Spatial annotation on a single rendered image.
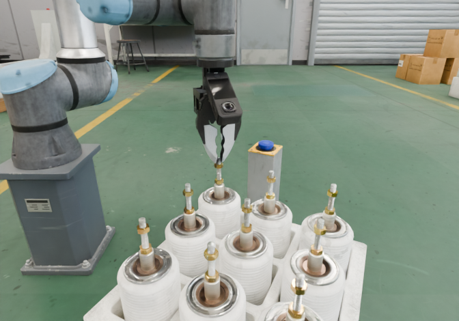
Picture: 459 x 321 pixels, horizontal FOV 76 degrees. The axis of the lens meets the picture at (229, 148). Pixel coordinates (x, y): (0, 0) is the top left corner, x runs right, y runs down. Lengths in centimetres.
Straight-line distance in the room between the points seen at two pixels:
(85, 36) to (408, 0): 577
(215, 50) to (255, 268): 38
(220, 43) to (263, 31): 501
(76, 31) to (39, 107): 21
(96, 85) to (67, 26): 15
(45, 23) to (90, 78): 332
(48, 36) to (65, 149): 332
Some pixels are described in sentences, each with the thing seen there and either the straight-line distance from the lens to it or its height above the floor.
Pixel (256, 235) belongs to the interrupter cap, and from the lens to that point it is 55.
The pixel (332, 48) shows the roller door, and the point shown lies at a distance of 578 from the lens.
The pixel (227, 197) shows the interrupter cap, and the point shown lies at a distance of 66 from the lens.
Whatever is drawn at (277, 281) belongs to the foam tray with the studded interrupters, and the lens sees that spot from 59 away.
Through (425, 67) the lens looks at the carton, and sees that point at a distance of 416.
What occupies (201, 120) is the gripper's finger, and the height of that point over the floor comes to 43.
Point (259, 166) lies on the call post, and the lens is 75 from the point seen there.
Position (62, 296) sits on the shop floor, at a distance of 89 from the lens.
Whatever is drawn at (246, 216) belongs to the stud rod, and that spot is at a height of 31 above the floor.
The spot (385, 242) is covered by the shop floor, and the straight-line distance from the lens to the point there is 105.
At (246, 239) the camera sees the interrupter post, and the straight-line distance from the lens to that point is 52.
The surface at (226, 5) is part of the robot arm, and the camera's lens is 56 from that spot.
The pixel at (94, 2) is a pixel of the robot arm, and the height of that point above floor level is 64.
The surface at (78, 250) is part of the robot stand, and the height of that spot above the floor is 6.
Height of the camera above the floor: 60
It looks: 22 degrees down
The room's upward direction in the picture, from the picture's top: straight up
